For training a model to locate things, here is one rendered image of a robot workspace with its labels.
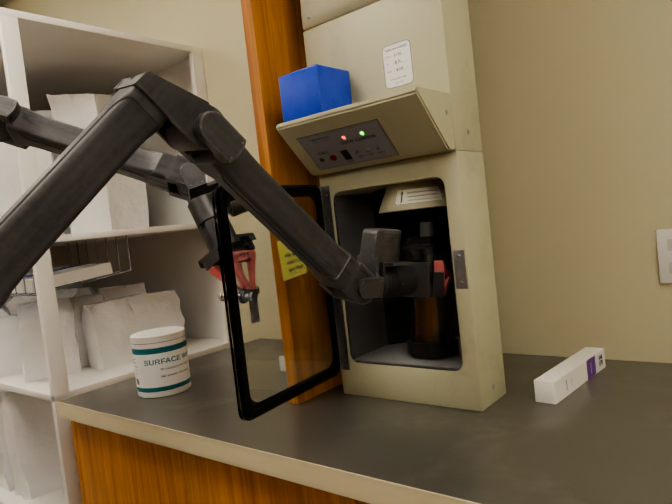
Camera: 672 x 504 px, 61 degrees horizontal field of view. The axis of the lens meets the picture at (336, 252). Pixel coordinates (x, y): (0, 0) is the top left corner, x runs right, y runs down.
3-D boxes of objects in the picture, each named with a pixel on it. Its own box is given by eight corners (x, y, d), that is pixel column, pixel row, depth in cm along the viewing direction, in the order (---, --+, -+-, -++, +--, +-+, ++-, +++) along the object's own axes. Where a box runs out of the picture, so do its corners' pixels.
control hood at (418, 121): (318, 175, 120) (312, 128, 120) (457, 150, 100) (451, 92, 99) (280, 176, 111) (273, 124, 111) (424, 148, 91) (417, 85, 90)
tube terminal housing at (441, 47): (404, 363, 142) (370, 51, 138) (533, 373, 122) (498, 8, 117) (342, 393, 123) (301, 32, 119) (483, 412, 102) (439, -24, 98)
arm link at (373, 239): (326, 291, 101) (359, 299, 94) (329, 226, 100) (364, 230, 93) (374, 287, 109) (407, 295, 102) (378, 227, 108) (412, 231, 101)
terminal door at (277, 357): (341, 373, 120) (319, 184, 118) (242, 424, 95) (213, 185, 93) (338, 373, 121) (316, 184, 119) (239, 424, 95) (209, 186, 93)
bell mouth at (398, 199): (407, 210, 129) (404, 186, 129) (480, 202, 118) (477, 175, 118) (361, 215, 116) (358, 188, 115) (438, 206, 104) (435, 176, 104)
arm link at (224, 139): (153, 136, 78) (189, 132, 70) (177, 106, 80) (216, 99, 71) (333, 302, 103) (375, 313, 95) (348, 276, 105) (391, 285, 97)
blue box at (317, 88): (316, 126, 118) (311, 82, 118) (354, 116, 112) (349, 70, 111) (282, 123, 110) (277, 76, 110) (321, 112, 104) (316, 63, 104)
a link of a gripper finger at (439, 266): (429, 259, 117) (404, 261, 110) (460, 258, 113) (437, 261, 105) (430, 292, 117) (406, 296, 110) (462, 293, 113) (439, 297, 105)
